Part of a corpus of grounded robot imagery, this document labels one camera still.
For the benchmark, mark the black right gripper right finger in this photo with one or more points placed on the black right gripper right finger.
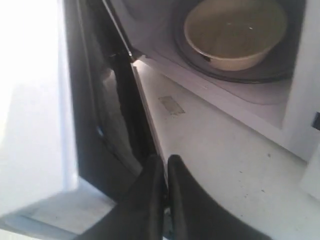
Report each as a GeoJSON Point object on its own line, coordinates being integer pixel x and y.
{"type": "Point", "coordinates": [197, 216]}

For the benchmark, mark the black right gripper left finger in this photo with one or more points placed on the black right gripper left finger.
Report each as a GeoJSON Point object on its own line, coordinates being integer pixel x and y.
{"type": "Point", "coordinates": [140, 214]}

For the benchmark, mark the white microwave oven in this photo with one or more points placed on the white microwave oven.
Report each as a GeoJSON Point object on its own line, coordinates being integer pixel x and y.
{"type": "Point", "coordinates": [75, 133]}

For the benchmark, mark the white microwave oven body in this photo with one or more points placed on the white microwave oven body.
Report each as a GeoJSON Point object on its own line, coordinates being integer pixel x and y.
{"type": "Point", "coordinates": [279, 97]}

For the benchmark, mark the glass microwave turntable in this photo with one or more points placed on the glass microwave turntable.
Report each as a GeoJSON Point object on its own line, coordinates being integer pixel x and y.
{"type": "Point", "coordinates": [278, 65]}

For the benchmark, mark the clear tape patch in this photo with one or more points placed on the clear tape patch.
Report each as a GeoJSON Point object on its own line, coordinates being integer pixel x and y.
{"type": "Point", "coordinates": [171, 105]}

